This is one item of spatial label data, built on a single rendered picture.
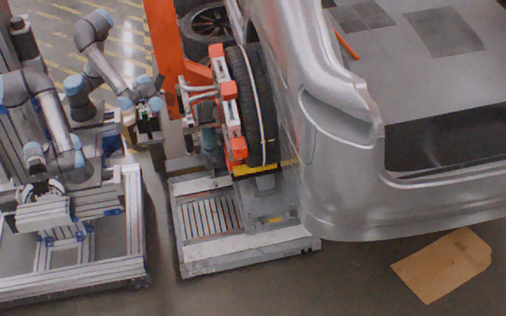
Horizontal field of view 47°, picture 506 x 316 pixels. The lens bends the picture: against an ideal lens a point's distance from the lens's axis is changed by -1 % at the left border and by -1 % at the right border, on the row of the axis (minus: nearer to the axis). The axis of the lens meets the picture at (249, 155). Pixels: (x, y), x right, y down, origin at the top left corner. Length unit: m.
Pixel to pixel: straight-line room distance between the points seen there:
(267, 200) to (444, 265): 1.08
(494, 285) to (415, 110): 1.10
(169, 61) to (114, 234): 1.06
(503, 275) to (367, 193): 1.51
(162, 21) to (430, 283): 2.06
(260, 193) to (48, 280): 1.29
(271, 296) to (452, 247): 1.09
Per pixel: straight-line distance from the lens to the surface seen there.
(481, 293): 3.46
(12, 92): 2.65
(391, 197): 2.25
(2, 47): 2.79
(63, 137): 2.61
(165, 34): 3.34
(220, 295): 3.37
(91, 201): 3.07
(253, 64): 2.91
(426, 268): 3.49
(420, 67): 3.18
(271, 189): 3.53
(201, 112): 2.89
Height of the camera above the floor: 2.77
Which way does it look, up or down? 42 degrees down
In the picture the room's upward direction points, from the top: 7 degrees counter-clockwise
